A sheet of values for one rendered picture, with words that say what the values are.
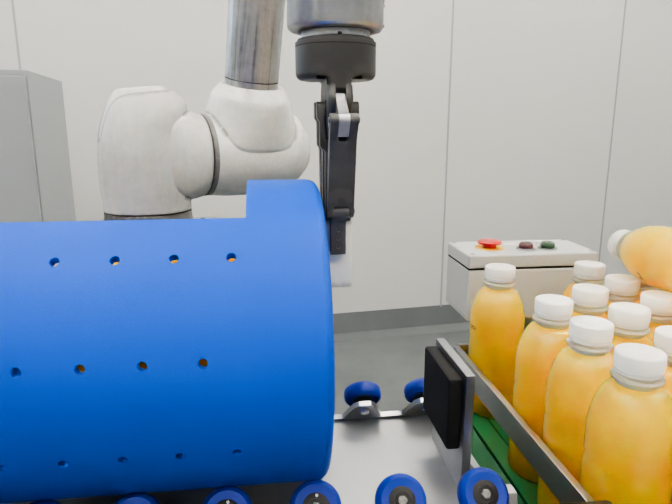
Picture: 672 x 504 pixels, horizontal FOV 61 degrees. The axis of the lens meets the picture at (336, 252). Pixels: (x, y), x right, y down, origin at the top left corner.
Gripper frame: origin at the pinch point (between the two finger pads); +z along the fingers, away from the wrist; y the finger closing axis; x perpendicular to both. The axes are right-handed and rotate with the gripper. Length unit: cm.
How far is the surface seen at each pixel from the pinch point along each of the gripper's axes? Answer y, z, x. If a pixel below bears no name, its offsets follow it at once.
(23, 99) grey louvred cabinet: 135, -20, 80
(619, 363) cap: -14.8, 6.7, -21.6
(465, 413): -7.0, 14.7, -11.7
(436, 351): 0.6, 11.4, -10.9
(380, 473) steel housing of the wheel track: -2.9, 23.3, -4.3
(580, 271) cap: 13.6, 6.6, -34.3
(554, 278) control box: 22.0, 9.9, -35.3
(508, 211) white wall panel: 290, 42, -146
